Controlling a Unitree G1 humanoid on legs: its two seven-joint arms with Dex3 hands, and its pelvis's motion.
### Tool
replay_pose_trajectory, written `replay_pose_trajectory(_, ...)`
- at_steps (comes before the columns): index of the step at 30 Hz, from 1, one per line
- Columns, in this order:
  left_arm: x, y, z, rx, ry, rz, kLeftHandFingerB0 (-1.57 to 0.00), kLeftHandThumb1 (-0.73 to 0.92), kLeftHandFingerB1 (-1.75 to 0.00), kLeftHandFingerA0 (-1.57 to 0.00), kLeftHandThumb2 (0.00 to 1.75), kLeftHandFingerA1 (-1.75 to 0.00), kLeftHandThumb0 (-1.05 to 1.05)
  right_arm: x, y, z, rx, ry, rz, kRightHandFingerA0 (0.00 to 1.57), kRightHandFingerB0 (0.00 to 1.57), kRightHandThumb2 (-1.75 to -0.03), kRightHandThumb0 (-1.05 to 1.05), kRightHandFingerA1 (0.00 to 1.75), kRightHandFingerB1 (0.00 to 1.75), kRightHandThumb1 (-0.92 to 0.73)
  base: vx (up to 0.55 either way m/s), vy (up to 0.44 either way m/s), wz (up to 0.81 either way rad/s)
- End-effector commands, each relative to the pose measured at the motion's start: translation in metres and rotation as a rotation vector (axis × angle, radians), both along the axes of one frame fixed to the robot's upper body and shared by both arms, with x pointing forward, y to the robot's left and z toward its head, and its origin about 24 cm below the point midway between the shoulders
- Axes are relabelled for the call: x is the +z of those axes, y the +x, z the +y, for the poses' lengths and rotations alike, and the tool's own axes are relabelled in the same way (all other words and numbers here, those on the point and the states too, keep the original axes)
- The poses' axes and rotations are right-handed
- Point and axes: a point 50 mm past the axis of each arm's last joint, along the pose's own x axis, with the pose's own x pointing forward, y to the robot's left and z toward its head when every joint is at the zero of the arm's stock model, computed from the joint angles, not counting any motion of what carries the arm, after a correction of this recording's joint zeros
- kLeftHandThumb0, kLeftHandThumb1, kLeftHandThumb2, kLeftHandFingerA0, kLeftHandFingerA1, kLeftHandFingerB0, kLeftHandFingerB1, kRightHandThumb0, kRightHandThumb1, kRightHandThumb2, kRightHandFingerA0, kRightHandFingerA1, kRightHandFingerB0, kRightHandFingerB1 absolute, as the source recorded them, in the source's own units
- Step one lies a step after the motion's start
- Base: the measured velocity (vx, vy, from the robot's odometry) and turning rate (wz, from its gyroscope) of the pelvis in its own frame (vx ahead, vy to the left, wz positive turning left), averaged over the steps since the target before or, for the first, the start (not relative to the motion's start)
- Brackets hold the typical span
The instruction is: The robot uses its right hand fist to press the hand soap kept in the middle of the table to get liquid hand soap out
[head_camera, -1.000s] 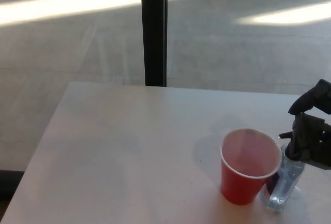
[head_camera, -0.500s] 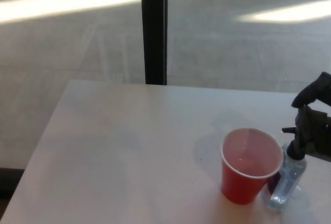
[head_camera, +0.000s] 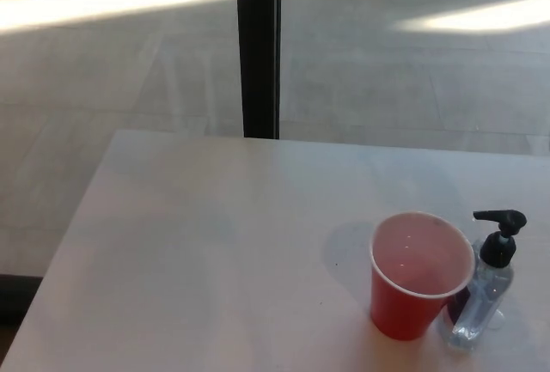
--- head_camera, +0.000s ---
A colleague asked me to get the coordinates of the black window frame post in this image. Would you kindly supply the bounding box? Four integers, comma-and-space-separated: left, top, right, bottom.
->
235, 0, 284, 139

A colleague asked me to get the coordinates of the clear soap bottle black pump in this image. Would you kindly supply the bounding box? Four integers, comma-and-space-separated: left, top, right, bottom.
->
437, 209, 529, 352

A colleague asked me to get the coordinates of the red plastic cup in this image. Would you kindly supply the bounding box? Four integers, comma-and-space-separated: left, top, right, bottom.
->
369, 211, 477, 342

